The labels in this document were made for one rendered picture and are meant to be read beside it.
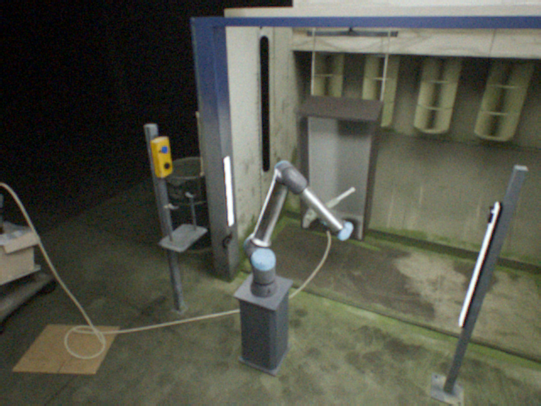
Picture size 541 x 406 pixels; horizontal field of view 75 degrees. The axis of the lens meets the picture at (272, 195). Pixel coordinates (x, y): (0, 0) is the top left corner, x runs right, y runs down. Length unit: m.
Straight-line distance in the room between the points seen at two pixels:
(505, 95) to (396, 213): 1.50
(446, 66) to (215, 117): 2.14
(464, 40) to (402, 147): 1.25
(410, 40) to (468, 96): 0.91
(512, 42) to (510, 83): 0.34
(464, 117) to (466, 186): 0.71
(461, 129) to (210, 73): 2.70
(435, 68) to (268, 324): 2.67
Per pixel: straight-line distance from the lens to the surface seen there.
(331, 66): 3.95
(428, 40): 3.69
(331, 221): 2.37
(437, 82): 3.76
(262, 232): 2.38
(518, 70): 3.80
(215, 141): 2.86
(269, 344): 2.62
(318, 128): 3.18
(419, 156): 4.24
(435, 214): 4.14
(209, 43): 2.72
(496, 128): 3.89
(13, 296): 3.85
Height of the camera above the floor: 2.28
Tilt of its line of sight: 27 degrees down
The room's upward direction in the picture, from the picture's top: straight up
